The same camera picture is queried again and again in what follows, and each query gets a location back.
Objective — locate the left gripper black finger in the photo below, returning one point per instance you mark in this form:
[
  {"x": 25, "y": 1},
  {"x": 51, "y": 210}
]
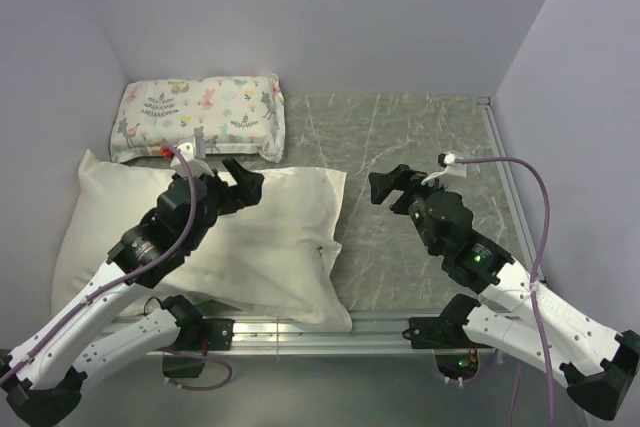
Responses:
[
  {"x": 240, "y": 175},
  {"x": 249, "y": 189}
]

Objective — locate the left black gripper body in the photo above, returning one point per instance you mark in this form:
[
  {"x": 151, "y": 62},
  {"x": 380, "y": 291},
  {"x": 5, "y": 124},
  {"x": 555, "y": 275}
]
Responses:
[{"x": 220, "y": 202}]

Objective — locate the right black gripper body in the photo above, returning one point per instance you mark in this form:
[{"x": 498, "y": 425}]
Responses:
[{"x": 412, "y": 201}]

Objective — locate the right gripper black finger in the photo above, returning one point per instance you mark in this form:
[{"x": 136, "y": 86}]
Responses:
[
  {"x": 382, "y": 185},
  {"x": 402, "y": 175}
]

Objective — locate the cream pillowcase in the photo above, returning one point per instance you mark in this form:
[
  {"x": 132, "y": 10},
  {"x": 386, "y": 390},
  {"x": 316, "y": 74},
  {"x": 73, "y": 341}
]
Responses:
[{"x": 273, "y": 259}]

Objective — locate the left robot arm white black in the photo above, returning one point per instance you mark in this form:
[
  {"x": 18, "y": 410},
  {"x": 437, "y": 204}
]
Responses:
[{"x": 46, "y": 376}]

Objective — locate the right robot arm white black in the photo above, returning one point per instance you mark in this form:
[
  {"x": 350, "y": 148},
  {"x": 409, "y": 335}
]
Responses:
[{"x": 506, "y": 310}]

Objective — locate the animal print patterned pillow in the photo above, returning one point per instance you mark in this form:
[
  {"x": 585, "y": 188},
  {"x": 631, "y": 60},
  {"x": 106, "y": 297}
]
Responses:
[{"x": 229, "y": 114}]

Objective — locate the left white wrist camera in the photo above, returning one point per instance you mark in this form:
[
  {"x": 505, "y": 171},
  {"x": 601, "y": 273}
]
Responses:
[{"x": 185, "y": 155}]

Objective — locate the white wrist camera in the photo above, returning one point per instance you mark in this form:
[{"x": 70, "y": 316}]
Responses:
[
  {"x": 451, "y": 170},
  {"x": 185, "y": 155}
]

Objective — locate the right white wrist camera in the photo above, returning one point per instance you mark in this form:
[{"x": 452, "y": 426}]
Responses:
[{"x": 451, "y": 170}]

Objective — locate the aluminium right side rail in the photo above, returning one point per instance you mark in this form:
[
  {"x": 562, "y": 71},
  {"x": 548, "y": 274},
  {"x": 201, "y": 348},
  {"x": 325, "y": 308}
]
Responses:
[{"x": 523, "y": 233}]

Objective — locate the aluminium rail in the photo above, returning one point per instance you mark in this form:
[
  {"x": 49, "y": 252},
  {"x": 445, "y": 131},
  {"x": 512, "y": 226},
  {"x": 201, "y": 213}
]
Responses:
[
  {"x": 372, "y": 333},
  {"x": 523, "y": 233}
]

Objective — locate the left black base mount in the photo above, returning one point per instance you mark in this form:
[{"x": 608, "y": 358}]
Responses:
[{"x": 210, "y": 334}]

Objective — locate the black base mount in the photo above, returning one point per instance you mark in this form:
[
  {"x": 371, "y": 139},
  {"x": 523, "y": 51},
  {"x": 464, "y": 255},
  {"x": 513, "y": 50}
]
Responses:
[
  {"x": 457, "y": 359},
  {"x": 210, "y": 334}
]

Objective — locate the aluminium front rail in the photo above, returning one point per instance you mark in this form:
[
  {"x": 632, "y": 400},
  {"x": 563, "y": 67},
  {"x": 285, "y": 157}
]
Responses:
[{"x": 372, "y": 333}]

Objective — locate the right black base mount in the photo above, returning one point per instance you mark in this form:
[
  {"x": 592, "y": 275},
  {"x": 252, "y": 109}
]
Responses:
[{"x": 457, "y": 359}]

